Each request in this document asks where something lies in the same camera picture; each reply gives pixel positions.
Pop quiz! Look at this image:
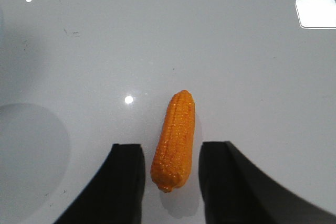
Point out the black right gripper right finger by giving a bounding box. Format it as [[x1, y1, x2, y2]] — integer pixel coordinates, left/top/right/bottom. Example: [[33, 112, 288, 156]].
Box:
[[198, 141, 335, 223]]

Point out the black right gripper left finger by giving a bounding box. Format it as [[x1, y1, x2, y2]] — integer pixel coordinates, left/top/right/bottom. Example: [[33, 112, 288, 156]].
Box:
[[56, 144, 145, 223]]

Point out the orange corn cob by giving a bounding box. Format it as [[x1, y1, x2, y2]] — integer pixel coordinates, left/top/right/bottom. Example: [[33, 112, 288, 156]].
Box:
[[150, 90, 195, 193]]

